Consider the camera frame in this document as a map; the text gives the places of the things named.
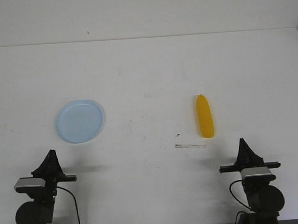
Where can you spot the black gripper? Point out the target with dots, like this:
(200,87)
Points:
(50,171)
(246,158)

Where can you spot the light blue round plate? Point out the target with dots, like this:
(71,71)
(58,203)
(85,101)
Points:
(79,121)

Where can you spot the yellow corn cob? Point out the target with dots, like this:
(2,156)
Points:
(204,117)

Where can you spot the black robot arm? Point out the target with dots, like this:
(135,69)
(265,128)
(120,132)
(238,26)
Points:
(40,210)
(264,200)

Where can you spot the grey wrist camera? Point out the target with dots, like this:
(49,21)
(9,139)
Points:
(255,173)
(26,184)

